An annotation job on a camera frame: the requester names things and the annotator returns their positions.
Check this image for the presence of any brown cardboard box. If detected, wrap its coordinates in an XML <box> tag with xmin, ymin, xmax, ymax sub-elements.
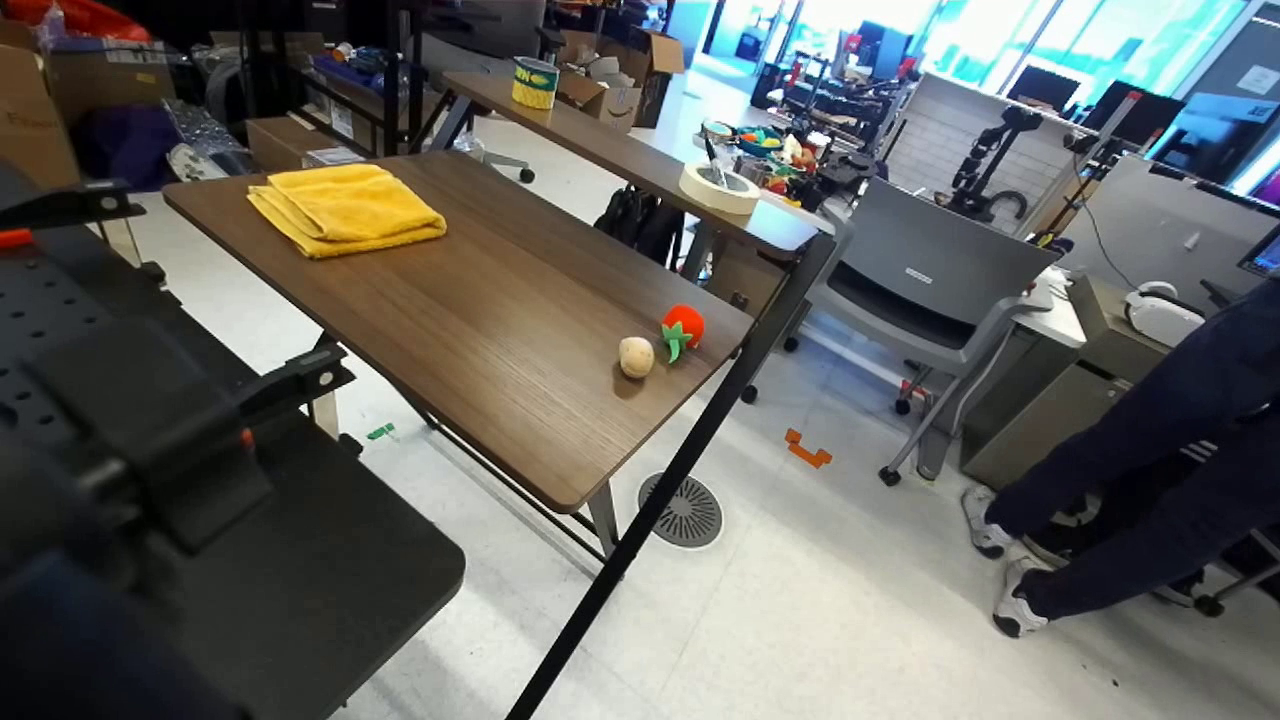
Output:
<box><xmin>555</xmin><ymin>33</ymin><xmax>692</xmax><ymax>132</ymax></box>

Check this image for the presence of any red and green toy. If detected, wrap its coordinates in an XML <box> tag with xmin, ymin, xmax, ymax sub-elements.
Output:
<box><xmin>657</xmin><ymin>299</ymin><xmax>711</xmax><ymax>367</ymax></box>

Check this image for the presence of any long wooden desk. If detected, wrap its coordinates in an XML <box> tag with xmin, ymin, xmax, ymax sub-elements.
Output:
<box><xmin>431</xmin><ymin>63</ymin><xmax>840</xmax><ymax>262</ymax></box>

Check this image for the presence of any large black backpack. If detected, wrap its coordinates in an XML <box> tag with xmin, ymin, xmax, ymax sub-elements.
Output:
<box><xmin>593</xmin><ymin>180</ymin><xmax>692</xmax><ymax>268</ymax></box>

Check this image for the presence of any grey cabinet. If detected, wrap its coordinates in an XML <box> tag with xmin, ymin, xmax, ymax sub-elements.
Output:
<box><xmin>955</xmin><ymin>270</ymin><xmax>1135</xmax><ymax>497</ymax></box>

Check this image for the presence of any white rounded device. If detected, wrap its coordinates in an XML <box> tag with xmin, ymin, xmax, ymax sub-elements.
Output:
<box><xmin>1119</xmin><ymin>276</ymin><xmax>1216</xmax><ymax>352</ymax></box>

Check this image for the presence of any grey plastic cart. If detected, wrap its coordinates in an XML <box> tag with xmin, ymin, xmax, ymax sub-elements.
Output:
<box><xmin>796</xmin><ymin>174</ymin><xmax>1072</xmax><ymax>492</ymax></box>

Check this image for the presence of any yellow green tub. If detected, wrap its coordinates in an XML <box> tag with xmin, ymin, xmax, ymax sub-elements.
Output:
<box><xmin>508</xmin><ymin>52</ymin><xmax>563</xmax><ymax>119</ymax></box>

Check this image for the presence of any person in dark trousers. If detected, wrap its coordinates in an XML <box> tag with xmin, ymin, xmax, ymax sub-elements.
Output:
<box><xmin>955</xmin><ymin>270</ymin><xmax>1280</xmax><ymax>640</ymax></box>

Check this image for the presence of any yellow towel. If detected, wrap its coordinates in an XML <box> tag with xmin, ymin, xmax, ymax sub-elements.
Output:
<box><xmin>243</xmin><ymin>161</ymin><xmax>453</xmax><ymax>262</ymax></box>

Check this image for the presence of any flat brown box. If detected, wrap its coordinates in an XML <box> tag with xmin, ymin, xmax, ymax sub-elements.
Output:
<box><xmin>243</xmin><ymin>111</ymin><xmax>363</xmax><ymax>174</ymax></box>

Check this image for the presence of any light grey desk partition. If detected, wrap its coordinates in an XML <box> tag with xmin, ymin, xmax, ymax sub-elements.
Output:
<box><xmin>879</xmin><ymin>72</ymin><xmax>1116</xmax><ymax>252</ymax></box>

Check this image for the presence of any black rolling chair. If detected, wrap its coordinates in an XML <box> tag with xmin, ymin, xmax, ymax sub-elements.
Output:
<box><xmin>1156</xmin><ymin>555</ymin><xmax>1280</xmax><ymax>620</ymax></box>

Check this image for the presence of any white tape roll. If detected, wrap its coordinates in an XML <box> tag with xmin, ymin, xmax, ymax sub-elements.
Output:
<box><xmin>677</xmin><ymin>157</ymin><xmax>768</xmax><ymax>224</ymax></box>

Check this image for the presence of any beige ball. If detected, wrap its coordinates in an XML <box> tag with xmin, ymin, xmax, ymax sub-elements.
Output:
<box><xmin>614</xmin><ymin>332</ymin><xmax>660</xmax><ymax>384</ymax></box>

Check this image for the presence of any black monitor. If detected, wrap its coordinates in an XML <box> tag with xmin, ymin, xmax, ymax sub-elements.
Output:
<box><xmin>1081</xmin><ymin>74</ymin><xmax>1188</xmax><ymax>153</ymax></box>
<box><xmin>1003</xmin><ymin>59</ymin><xmax>1084</xmax><ymax>115</ymax></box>

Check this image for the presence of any black tripod pole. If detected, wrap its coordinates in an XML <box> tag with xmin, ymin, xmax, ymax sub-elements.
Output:
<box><xmin>502</xmin><ymin>230</ymin><xmax>837</xmax><ymax>720</ymax></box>

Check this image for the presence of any orange floor marker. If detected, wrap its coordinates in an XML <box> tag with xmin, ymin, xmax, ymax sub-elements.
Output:
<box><xmin>781</xmin><ymin>424</ymin><xmax>837</xmax><ymax>473</ymax></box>

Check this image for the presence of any round floor drain cover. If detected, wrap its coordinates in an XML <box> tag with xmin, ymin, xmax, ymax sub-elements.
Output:
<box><xmin>636</xmin><ymin>473</ymin><xmax>727</xmax><ymax>551</ymax></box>

